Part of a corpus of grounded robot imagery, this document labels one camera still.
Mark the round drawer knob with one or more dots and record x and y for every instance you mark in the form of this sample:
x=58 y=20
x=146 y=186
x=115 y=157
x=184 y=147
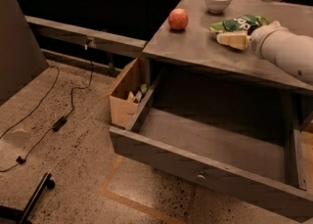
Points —
x=201 y=177

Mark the black chair base leg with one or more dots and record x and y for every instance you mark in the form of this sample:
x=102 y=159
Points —
x=20 y=216

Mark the items inside cardboard box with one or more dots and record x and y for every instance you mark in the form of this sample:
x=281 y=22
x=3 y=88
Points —
x=137 y=96

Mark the green rice chip bag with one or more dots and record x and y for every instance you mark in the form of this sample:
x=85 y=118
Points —
x=247 y=23

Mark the red apple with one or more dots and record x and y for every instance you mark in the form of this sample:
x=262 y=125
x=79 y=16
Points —
x=178 y=19

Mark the grey open top drawer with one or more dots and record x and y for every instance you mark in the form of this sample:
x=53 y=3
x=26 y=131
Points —
x=241 y=137

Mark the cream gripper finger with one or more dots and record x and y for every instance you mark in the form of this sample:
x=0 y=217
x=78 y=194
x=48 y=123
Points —
x=238 y=40

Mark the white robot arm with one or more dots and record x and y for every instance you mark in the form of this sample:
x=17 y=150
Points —
x=274 y=43

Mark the grey wall rail shelf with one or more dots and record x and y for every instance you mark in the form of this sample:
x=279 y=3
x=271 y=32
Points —
x=88 y=38

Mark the open cardboard box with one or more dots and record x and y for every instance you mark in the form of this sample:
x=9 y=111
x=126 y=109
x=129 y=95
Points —
x=123 y=91

